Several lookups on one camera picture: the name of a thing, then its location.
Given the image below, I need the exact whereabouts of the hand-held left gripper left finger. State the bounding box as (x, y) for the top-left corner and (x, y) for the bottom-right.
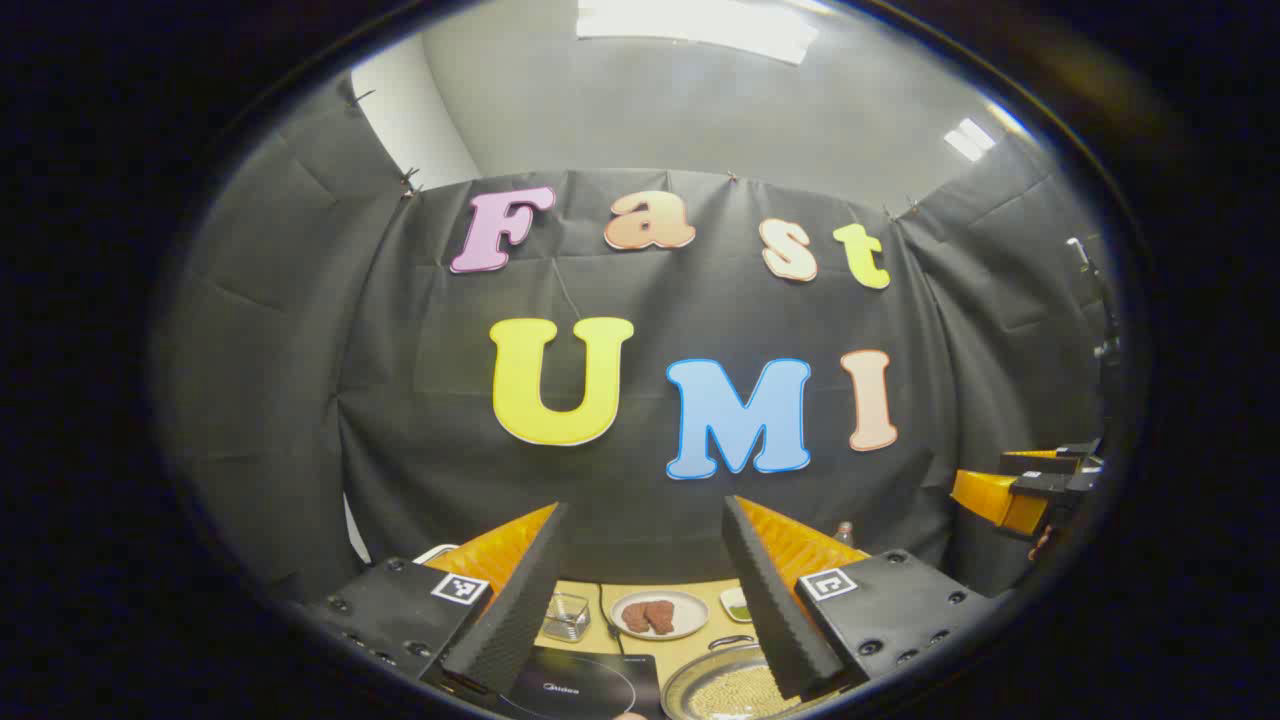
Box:
(300, 502), (571, 701)

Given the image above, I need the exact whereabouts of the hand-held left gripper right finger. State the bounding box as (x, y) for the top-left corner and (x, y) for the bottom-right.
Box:
(722, 495), (1011, 701)

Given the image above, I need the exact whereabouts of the heap of soybeans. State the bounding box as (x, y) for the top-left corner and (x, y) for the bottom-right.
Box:
(690, 665), (791, 719)

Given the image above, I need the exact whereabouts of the black induction cooktop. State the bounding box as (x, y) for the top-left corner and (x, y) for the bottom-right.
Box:
(495, 645), (666, 720)

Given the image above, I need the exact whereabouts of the steel pot with black handle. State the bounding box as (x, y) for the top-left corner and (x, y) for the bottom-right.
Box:
(660, 635), (831, 720)

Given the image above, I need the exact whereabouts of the white round plate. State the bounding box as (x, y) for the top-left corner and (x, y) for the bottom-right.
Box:
(610, 589), (709, 641)

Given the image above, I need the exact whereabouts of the small ceiling light panel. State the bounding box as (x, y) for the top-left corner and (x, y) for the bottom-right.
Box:
(943, 117), (998, 163)

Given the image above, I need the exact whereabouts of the large ceiling light panel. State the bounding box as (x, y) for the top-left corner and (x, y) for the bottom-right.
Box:
(577, 0), (821, 66)

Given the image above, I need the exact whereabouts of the black power cable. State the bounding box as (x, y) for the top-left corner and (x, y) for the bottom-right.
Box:
(597, 583), (626, 656)

